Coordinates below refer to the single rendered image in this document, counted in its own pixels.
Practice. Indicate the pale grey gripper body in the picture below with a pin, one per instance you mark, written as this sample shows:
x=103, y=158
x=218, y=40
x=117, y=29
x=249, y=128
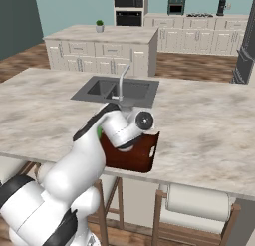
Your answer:
x=125, y=149

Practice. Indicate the green plant in white pot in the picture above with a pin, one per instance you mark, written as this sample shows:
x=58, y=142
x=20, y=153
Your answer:
x=99, y=25

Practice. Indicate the black coffee machine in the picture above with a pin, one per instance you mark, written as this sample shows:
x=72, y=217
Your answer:
x=221, y=7

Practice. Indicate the dark grey fridge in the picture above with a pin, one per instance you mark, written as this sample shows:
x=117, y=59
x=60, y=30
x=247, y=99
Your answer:
x=246, y=54

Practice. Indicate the green cup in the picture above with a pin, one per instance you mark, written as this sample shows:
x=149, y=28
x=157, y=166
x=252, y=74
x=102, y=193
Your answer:
x=99, y=132

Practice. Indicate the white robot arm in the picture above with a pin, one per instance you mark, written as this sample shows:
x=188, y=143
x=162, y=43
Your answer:
x=76, y=170

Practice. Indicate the black wall oven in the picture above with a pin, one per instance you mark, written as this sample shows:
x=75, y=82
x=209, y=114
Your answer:
x=128, y=18

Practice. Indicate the white kitchen island cupboards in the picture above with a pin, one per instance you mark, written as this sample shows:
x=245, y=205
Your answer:
x=106, y=52

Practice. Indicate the green toaster oven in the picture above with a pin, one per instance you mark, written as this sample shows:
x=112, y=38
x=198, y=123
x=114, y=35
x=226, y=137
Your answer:
x=176, y=6

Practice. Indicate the white base cupboard run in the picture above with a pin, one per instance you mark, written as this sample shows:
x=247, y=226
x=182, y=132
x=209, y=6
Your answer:
x=199, y=36

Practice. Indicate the dark brown wooden tray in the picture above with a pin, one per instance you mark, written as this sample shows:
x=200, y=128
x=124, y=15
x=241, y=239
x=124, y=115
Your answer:
x=132, y=158

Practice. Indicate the black hob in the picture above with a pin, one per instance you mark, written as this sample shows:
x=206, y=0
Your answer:
x=200, y=15

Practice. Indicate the dark grey sink basin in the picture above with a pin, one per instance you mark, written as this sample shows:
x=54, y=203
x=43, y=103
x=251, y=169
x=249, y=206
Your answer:
x=132, y=90

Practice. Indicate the silver tap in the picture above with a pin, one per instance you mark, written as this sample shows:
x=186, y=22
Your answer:
x=121, y=82

